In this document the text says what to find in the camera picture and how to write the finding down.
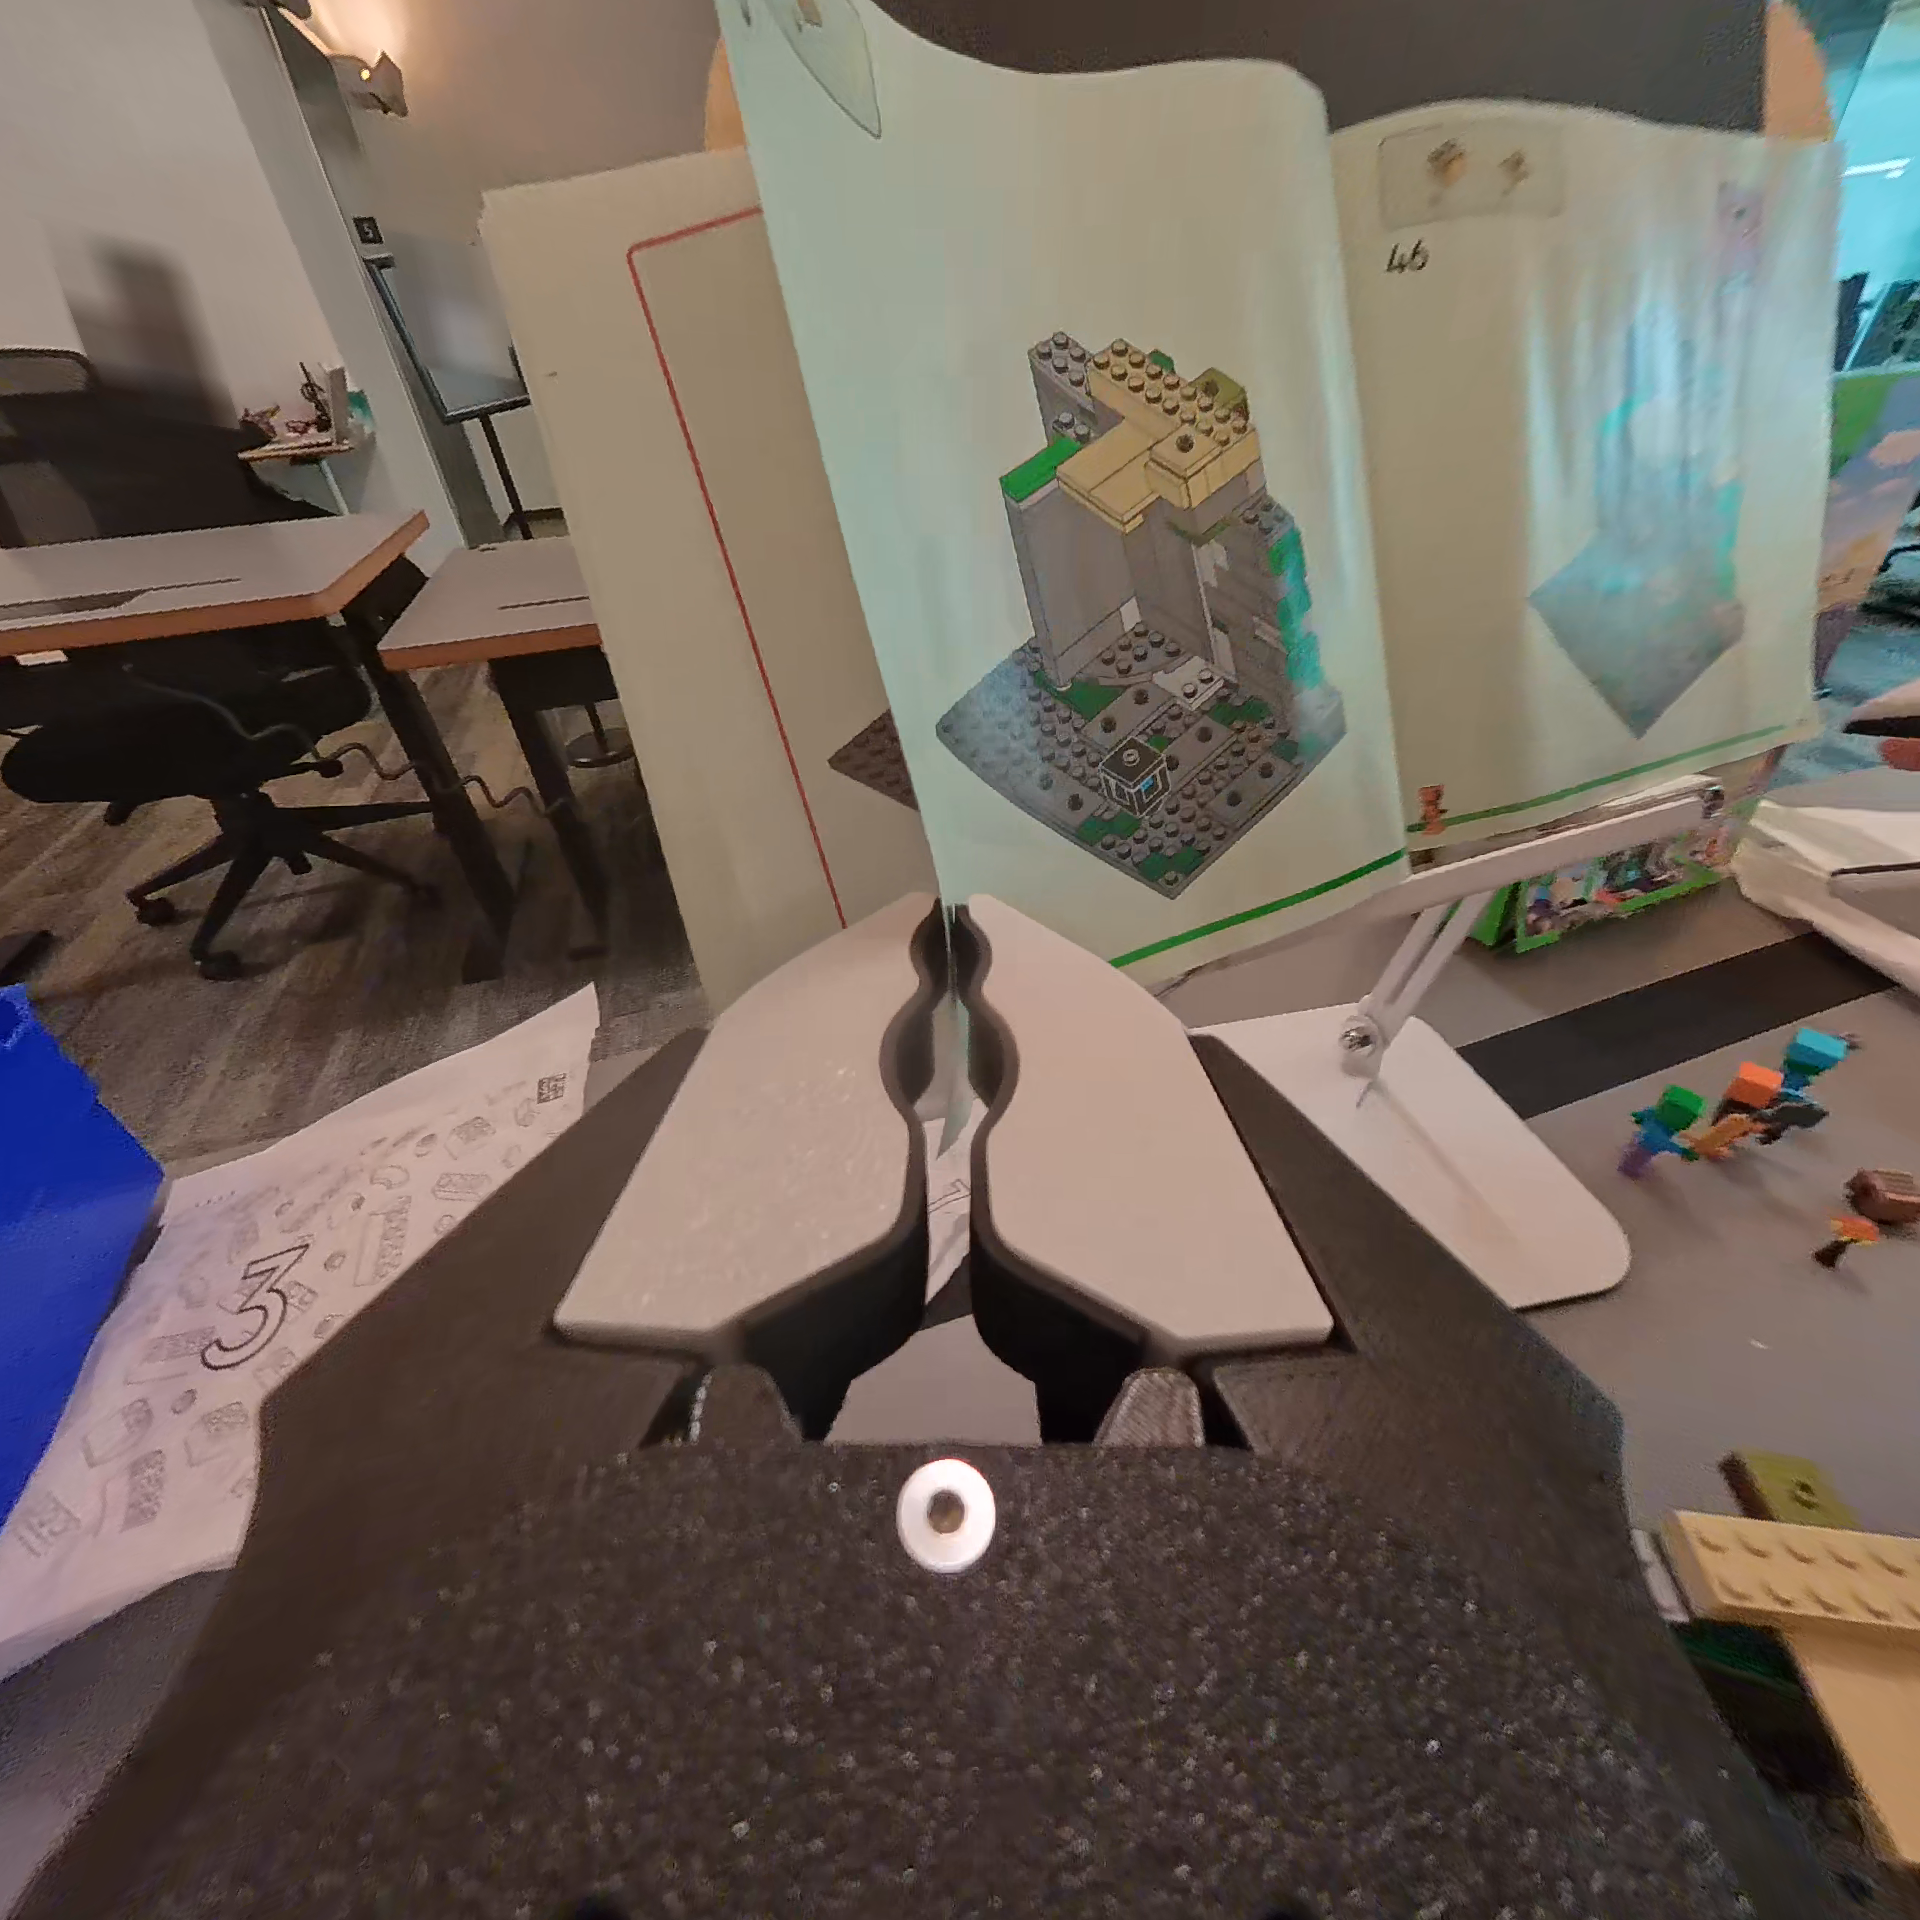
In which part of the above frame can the black office chair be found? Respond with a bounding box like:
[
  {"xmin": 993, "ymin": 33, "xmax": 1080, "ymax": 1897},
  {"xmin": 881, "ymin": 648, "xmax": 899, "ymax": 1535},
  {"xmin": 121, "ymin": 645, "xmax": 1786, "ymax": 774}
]
[{"xmin": 0, "ymin": 344, "xmax": 441, "ymax": 982}]

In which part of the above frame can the orange minifigure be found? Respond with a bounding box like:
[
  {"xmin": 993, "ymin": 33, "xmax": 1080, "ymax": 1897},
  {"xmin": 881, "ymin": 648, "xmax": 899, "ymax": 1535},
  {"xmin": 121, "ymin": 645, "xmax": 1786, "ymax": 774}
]
[{"xmin": 1692, "ymin": 1057, "xmax": 1791, "ymax": 1160}]

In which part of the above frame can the blue plastic bin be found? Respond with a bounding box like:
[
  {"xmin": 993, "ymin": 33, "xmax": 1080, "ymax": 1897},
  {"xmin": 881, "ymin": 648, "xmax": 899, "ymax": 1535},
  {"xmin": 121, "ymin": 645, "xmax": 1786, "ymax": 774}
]
[{"xmin": 0, "ymin": 980, "xmax": 169, "ymax": 1520}]

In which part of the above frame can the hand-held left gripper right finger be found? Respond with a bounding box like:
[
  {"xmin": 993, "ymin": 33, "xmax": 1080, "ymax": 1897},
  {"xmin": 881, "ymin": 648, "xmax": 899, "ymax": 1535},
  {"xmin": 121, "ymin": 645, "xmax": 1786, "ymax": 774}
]
[{"xmin": 959, "ymin": 894, "xmax": 1339, "ymax": 1430}]

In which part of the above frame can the wood edged grey table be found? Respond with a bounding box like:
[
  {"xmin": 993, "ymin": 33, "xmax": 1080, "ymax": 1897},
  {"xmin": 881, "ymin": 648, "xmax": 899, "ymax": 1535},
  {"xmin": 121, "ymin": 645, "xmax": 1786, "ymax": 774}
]
[
  {"xmin": 0, "ymin": 508, "xmax": 521, "ymax": 985},
  {"xmin": 378, "ymin": 532, "xmax": 619, "ymax": 964}
]

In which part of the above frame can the whiteboard on easel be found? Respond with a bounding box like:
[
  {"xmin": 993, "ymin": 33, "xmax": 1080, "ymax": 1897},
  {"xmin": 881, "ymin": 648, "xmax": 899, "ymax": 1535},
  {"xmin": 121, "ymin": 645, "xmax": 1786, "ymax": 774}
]
[{"xmin": 364, "ymin": 237, "xmax": 538, "ymax": 543}]

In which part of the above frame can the green zombie minifigure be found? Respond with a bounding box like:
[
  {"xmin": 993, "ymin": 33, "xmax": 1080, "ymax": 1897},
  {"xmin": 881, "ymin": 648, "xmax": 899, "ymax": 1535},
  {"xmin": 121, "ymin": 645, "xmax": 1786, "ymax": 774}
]
[{"xmin": 1616, "ymin": 1085, "xmax": 1707, "ymax": 1182}]

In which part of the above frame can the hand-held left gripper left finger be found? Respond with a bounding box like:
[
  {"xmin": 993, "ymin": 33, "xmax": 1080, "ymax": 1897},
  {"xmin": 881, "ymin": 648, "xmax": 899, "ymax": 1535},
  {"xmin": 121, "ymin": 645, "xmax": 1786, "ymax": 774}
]
[{"xmin": 552, "ymin": 894, "xmax": 953, "ymax": 1438}]

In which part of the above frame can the white printed paper bag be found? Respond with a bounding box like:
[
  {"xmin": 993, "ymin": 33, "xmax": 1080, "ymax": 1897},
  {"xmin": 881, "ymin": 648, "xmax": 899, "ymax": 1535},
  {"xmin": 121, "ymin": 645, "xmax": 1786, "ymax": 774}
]
[
  {"xmin": 0, "ymin": 980, "xmax": 607, "ymax": 1679},
  {"xmin": 1737, "ymin": 791, "xmax": 1920, "ymax": 1000}
]

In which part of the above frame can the brick building instruction booklet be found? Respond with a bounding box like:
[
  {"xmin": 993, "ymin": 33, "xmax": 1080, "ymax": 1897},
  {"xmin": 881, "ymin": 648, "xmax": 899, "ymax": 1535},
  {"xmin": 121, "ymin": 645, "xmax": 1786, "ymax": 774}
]
[{"xmin": 479, "ymin": 0, "xmax": 1849, "ymax": 1156}]

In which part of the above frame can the grey desk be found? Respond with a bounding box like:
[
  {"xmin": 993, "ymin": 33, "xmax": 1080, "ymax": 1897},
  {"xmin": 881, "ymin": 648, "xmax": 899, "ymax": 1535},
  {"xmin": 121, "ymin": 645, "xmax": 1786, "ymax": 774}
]
[{"xmin": 0, "ymin": 736, "xmax": 1920, "ymax": 1920}]

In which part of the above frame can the green toy set box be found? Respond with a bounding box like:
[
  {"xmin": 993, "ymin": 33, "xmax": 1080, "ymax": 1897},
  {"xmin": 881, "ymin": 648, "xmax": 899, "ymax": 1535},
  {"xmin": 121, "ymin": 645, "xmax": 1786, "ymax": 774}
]
[{"xmin": 1468, "ymin": 832, "xmax": 1750, "ymax": 958}]

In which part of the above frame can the tan and green brick model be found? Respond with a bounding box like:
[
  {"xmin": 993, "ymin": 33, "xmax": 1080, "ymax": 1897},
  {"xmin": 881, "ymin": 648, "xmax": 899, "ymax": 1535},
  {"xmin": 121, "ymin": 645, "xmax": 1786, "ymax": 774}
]
[{"xmin": 1650, "ymin": 1446, "xmax": 1920, "ymax": 1894}]

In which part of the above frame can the teal minifigure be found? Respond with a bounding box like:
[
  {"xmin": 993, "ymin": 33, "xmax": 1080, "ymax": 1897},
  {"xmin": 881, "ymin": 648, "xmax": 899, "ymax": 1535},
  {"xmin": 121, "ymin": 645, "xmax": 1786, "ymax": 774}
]
[{"xmin": 1776, "ymin": 1027, "xmax": 1856, "ymax": 1128}]

